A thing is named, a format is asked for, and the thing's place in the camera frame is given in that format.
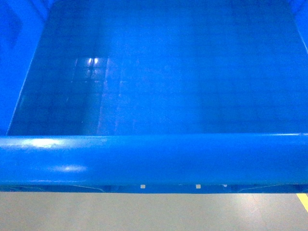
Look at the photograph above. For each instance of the large blue plastic crate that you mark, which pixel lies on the large blue plastic crate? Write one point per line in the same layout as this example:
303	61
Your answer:
153	96

